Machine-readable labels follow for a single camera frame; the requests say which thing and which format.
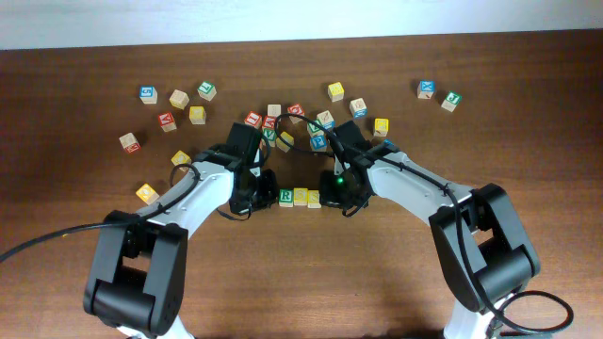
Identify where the green R block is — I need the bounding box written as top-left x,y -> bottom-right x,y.
278,189 -> 294,207

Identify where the yellow S block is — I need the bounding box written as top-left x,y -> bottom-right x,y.
307,190 -> 321,209

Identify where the yellow 6 block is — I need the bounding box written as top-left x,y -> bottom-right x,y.
293,187 -> 308,206

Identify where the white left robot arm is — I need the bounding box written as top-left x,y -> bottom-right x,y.
83,122 -> 277,338

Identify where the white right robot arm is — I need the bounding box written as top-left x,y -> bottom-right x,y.
319,121 -> 546,338

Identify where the blue P block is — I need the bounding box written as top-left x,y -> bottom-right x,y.
310,135 -> 328,153

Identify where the green V block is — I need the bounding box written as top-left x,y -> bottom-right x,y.
262,128 -> 277,148

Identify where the red A block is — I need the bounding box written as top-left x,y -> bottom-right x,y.
262,116 -> 277,129

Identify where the green Z block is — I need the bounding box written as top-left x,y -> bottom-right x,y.
307,120 -> 324,137

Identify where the yellow block right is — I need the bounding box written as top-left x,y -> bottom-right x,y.
373,118 -> 389,137

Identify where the red L block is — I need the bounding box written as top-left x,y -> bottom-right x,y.
244,111 -> 263,129

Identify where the blue side wooden block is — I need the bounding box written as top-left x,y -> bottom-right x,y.
317,110 -> 335,130

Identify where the blue wooden block upper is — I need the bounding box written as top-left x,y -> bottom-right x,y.
350,98 -> 367,119

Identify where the yellow block near gripper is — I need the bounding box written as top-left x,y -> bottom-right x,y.
171,151 -> 191,166

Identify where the plain wooden block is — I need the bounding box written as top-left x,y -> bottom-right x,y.
267,104 -> 282,118

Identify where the red G block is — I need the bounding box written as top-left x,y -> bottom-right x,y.
287,104 -> 305,124

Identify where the yellow block upper left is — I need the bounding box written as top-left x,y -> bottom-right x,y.
188,105 -> 207,125

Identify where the yellow block top centre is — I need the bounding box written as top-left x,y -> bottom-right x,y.
327,82 -> 345,102

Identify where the green L block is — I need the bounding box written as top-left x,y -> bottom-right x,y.
197,81 -> 217,102

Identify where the yellow block lower left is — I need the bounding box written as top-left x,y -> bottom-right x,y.
136,183 -> 159,205

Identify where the red Y block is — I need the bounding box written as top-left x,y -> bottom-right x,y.
157,112 -> 177,132

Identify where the wooden block upper left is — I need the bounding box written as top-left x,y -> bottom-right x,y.
170,89 -> 189,110

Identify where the blue X block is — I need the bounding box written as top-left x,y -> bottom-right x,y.
417,80 -> 435,99

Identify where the wooden block red side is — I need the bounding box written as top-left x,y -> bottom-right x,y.
119,133 -> 140,153

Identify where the green J block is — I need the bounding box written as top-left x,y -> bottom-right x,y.
441,91 -> 463,112

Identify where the blue 5 block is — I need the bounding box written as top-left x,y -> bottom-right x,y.
139,86 -> 158,105

